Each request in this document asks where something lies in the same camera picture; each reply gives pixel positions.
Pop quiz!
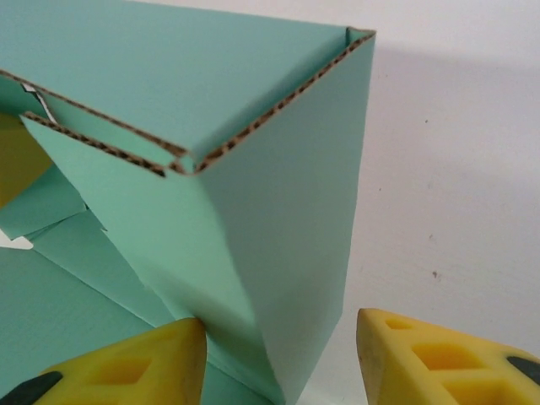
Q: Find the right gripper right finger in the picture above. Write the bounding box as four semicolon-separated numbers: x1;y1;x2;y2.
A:
356;307;540;405

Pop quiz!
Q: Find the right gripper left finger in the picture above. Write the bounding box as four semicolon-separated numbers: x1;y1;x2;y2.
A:
8;318;210;405

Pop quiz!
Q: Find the teal corrugated paper box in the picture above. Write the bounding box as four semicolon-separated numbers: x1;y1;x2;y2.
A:
0;0;377;405

